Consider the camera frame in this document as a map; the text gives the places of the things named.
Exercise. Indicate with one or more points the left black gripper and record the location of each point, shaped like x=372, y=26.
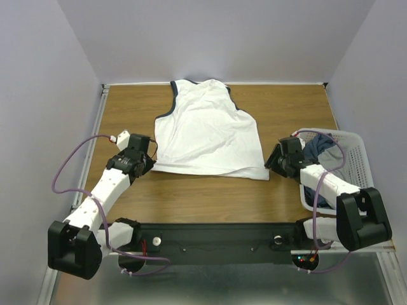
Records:
x=149, y=164

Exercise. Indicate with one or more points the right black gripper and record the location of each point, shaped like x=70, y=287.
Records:
x=272, y=161

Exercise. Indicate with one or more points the white graphic tank top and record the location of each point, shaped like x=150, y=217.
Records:
x=205, y=133

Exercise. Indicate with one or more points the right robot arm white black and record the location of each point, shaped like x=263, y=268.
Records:
x=361, y=219

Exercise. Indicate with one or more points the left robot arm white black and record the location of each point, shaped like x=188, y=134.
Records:
x=78, y=244

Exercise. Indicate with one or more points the navy blue tank top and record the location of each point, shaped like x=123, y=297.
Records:
x=311, y=151

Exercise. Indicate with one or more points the grey tank top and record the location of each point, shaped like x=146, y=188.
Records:
x=332, y=159

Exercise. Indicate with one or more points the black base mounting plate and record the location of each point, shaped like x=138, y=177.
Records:
x=233, y=243

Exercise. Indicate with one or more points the white plastic laundry basket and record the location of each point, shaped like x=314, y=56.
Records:
x=353, y=152

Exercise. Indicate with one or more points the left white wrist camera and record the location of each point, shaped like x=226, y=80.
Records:
x=121, y=140

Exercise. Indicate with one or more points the aluminium frame rail left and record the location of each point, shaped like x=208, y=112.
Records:
x=91, y=146

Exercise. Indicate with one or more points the aluminium frame rail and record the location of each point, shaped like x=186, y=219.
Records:
x=338, y=245
x=91, y=146

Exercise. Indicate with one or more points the aluminium frame rail front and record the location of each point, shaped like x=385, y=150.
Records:
x=338, y=245

